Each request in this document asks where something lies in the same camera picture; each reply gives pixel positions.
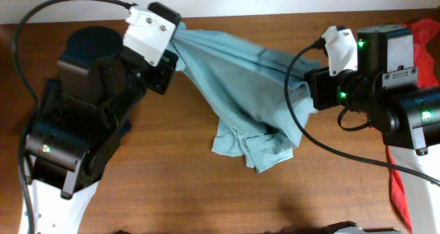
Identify dark navy folded garment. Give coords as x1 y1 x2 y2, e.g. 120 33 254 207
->
42 78 132 138

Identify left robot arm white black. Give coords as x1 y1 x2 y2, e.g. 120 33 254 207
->
20 26 178 233

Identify light blue t-shirt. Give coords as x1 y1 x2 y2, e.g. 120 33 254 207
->
168 23 320 173

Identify red t-shirt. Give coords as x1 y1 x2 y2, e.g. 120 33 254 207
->
389 19 439 233

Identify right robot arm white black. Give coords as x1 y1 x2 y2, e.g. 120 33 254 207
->
305 25 439 233

